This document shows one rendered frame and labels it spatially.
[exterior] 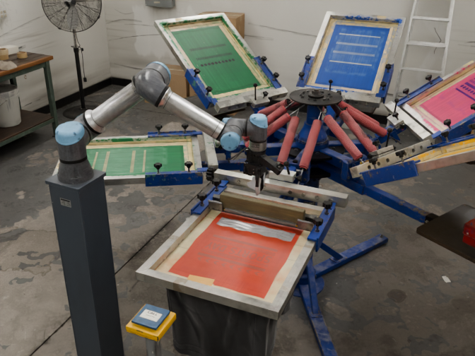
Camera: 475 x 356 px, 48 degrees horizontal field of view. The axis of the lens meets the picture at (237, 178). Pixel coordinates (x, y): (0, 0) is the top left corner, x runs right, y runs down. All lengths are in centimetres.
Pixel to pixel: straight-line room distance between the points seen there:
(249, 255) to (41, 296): 185
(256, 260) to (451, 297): 189
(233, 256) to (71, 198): 73
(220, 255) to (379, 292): 170
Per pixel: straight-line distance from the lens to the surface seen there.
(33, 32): 669
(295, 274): 211
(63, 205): 244
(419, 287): 384
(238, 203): 247
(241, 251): 228
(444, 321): 362
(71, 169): 235
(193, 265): 220
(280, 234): 239
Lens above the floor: 225
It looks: 27 degrees down
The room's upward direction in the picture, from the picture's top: 1 degrees clockwise
